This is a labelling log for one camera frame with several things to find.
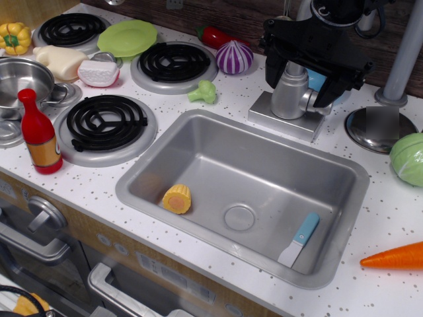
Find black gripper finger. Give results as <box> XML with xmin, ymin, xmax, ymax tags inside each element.
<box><xmin>313</xmin><ymin>69</ymin><xmax>356</xmax><ymax>108</ymax></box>
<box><xmin>265</xmin><ymin>46</ymin><xmax>288</xmax><ymax>88</ymax></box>

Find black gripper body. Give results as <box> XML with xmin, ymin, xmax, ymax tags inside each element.
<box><xmin>260</xmin><ymin>17</ymin><xmax>375</xmax><ymax>89</ymax></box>

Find red toy ketchup bottle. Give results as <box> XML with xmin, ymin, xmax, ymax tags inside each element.
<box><xmin>17</xmin><ymin>88</ymin><xmax>63</xmax><ymax>174</ymax></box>

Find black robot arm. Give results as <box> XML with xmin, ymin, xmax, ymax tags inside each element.
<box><xmin>260</xmin><ymin>1</ymin><xmax>375</xmax><ymax>108</ymax></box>

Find grey toy sink basin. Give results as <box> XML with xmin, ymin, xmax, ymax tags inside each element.
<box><xmin>116</xmin><ymin>110</ymin><xmax>369</xmax><ymax>289</ymax></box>

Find blue toy bowl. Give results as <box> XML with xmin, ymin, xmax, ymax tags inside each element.
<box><xmin>305</xmin><ymin>67</ymin><xmax>351</xmax><ymax>106</ymax></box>

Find purple toy onion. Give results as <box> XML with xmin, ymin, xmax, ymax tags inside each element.
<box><xmin>216</xmin><ymin>40</ymin><xmax>254</xmax><ymax>75</ymax></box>

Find silver toy faucet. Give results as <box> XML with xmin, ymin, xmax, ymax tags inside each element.
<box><xmin>247</xmin><ymin>0</ymin><xmax>334</xmax><ymax>143</ymax></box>

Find silver pot lid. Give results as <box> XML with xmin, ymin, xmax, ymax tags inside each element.
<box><xmin>344</xmin><ymin>106</ymin><xmax>418</xmax><ymax>155</ymax></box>

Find grey vertical pole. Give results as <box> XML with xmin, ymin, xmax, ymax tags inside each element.
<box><xmin>375</xmin><ymin>0</ymin><xmax>422</xmax><ymax>107</ymax></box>

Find red toy chili pepper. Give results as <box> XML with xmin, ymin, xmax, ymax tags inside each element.
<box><xmin>195</xmin><ymin>26</ymin><xmax>250</xmax><ymax>49</ymax></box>

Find green toy broccoli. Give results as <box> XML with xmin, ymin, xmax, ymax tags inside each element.
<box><xmin>187</xmin><ymin>80</ymin><xmax>216</xmax><ymax>104</ymax></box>

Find green toy cabbage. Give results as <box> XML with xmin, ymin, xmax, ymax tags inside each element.
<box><xmin>389</xmin><ymin>133</ymin><xmax>422</xmax><ymax>187</ymax></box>

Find black middle stove burner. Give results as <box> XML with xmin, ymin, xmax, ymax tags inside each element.
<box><xmin>130</xmin><ymin>42</ymin><xmax>219</xmax><ymax>95</ymax></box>

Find black stove burner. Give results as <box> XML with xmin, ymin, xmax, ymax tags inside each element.
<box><xmin>32</xmin><ymin>13</ymin><xmax>111</xmax><ymax>55</ymax></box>
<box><xmin>54</xmin><ymin>95</ymin><xmax>158</xmax><ymax>168</ymax></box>
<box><xmin>130</xmin><ymin>42</ymin><xmax>219</xmax><ymax>95</ymax></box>

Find green toy plate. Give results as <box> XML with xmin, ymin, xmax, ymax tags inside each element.
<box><xmin>97</xmin><ymin>20</ymin><xmax>157</xmax><ymax>57</ymax></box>

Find yellow toy corn piece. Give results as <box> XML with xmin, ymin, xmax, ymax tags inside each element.
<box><xmin>162</xmin><ymin>184</ymin><xmax>192</xmax><ymax>215</ymax></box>

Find small silver toy cup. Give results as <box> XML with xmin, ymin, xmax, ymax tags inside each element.
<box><xmin>90</xmin><ymin>52</ymin><xmax>116</xmax><ymax>63</ymax></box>

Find white red toy food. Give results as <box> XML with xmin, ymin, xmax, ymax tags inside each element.
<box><xmin>77</xmin><ymin>60</ymin><xmax>120</xmax><ymax>88</ymax></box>

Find black front stove burner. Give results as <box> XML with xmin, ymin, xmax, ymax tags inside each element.
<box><xmin>54</xmin><ymin>95</ymin><xmax>158</xmax><ymax>168</ymax></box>

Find orange toy carrot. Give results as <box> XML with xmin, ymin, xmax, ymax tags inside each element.
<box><xmin>360</xmin><ymin>242</ymin><xmax>422</xmax><ymax>270</ymax></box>

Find black back stove burner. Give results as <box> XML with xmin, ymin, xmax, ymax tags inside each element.
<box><xmin>32</xmin><ymin>13</ymin><xmax>111</xmax><ymax>55</ymax></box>

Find cream toy chicken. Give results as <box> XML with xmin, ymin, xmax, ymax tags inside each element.
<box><xmin>32</xmin><ymin>45</ymin><xmax>89</xmax><ymax>81</ymax></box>

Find silver metal pot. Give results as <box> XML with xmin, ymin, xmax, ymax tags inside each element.
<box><xmin>1</xmin><ymin>57</ymin><xmax>73</xmax><ymax>121</ymax></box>

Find yellow toy bell pepper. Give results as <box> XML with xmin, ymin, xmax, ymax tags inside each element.
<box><xmin>1</xmin><ymin>22</ymin><xmax>32</xmax><ymax>55</ymax></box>

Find grey oven knob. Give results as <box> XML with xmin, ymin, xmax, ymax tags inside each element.
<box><xmin>28</xmin><ymin>195</ymin><xmax>67</xmax><ymax>233</ymax></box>

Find blue handled toy spatula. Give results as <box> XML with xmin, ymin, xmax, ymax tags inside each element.
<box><xmin>278</xmin><ymin>213</ymin><xmax>320</xmax><ymax>267</ymax></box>

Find grey right oven handle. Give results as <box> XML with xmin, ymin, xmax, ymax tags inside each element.
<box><xmin>86</xmin><ymin>262</ymin><xmax>186</xmax><ymax>317</ymax></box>

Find grey oven handle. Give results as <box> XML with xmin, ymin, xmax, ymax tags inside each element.
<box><xmin>86</xmin><ymin>262</ymin><xmax>186</xmax><ymax>317</ymax></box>
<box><xmin>1</xmin><ymin>208</ymin><xmax>71</xmax><ymax>266</ymax></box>

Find grey left oven handle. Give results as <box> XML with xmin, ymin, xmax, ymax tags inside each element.
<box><xmin>1</xmin><ymin>208</ymin><xmax>71</xmax><ymax>266</ymax></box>

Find yellow toy with black cable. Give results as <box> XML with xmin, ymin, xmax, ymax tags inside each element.
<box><xmin>1</xmin><ymin>285</ymin><xmax>56</xmax><ymax>317</ymax></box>

